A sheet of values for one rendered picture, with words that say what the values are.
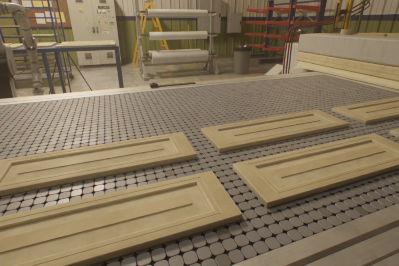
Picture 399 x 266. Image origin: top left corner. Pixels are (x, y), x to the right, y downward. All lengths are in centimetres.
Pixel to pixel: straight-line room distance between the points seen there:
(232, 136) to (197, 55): 522
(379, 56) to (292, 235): 187
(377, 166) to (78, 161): 97
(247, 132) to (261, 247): 53
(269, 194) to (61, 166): 64
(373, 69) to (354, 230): 178
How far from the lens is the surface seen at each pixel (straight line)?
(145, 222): 62
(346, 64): 248
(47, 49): 320
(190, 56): 606
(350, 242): 67
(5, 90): 260
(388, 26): 740
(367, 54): 236
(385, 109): 159
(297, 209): 70
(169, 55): 593
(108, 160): 87
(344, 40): 250
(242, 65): 646
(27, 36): 271
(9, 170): 97
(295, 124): 115
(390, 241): 72
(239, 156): 87
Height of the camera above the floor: 132
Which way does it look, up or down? 22 degrees down
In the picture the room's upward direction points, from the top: straight up
